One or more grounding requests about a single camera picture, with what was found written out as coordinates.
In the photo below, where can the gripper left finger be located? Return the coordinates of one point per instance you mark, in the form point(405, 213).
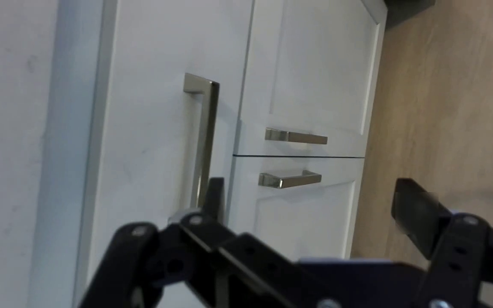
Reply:
point(212, 248)

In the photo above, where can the white cabinet door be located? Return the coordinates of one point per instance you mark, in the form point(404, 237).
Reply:
point(306, 218)
point(315, 64)

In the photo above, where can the white drawer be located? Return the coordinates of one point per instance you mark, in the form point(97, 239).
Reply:
point(152, 128)

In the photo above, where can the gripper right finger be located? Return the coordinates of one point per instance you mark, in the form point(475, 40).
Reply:
point(460, 248)

